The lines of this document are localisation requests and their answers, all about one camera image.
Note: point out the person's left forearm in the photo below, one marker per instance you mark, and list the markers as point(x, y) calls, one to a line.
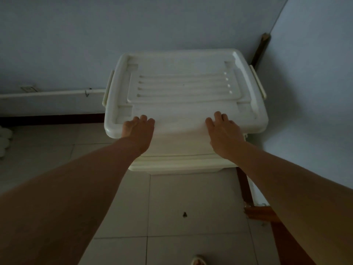
point(71, 198)

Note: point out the person's left fingers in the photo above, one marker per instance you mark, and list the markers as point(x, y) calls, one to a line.
point(143, 120)

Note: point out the white storage box lid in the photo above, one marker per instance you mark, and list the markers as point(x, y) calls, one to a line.
point(182, 79)

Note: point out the white wall pipe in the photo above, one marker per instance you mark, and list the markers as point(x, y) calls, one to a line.
point(47, 94)

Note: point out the white plastic storage box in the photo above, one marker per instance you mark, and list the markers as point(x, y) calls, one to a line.
point(179, 144)
point(179, 164)

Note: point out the person's light shoe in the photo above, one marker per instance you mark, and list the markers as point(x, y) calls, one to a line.
point(198, 260)

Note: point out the person's right forearm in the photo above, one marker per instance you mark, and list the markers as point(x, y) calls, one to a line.
point(297, 198)

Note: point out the brown wooden furniture frame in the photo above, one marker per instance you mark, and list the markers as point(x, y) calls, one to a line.
point(275, 226)

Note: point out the person's left hand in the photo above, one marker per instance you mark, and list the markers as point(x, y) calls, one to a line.
point(138, 133)

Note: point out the brown wooden stick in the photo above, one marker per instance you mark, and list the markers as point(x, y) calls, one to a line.
point(260, 51)

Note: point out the person's right thumb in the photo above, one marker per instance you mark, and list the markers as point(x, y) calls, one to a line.
point(209, 123)

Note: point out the person's right hand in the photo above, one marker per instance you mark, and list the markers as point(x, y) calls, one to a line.
point(224, 137)

